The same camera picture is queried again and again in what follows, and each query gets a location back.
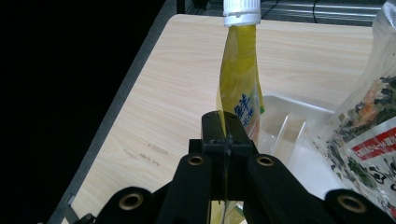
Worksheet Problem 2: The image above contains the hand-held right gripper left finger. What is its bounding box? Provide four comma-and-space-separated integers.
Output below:
188, 110, 230, 201

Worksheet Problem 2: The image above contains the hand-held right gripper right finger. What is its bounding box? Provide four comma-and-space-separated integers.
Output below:
224, 111, 260, 201

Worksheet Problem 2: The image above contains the yellow green spouted pouch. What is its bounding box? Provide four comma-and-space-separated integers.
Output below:
211, 0, 265, 224

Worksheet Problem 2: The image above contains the white plastic rack container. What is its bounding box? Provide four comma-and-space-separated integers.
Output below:
255, 94, 347, 200

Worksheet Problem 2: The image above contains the clear bag of dried seaweed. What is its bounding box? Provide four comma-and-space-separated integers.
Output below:
312, 0, 396, 218

